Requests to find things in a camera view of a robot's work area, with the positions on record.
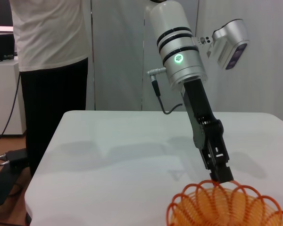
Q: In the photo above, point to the black screen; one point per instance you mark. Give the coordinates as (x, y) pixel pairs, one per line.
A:
(0, 11)

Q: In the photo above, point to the silver robot head camera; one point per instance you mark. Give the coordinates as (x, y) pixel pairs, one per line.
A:
(230, 42)

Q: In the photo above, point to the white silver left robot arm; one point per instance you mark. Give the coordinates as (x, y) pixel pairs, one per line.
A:
(177, 35)

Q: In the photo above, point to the black electronic box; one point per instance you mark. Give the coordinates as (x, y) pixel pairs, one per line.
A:
(1, 47)

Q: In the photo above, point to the black floor box with plugs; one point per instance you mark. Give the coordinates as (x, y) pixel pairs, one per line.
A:
(15, 156)

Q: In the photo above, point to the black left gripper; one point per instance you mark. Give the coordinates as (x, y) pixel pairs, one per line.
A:
(198, 106)

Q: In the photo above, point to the black floor base plate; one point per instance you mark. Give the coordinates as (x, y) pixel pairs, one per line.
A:
(3, 186)

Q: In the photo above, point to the white cabinet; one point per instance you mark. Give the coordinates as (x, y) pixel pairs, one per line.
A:
(4, 99)

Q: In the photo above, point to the person in white shirt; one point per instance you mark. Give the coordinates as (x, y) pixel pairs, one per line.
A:
(49, 35)

